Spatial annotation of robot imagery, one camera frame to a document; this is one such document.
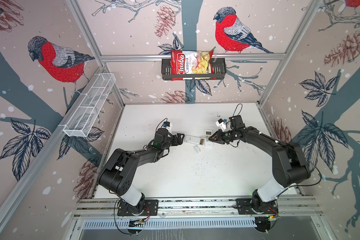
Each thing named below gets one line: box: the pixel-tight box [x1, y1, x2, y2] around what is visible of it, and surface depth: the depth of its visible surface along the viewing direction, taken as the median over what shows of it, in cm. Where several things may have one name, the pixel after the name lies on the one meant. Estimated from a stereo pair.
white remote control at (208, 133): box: [204, 129, 214, 148], surface depth 99 cm
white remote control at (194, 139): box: [184, 134, 206, 146], surface depth 100 cm
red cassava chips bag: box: [170, 50, 216, 81], surface depth 89 cm
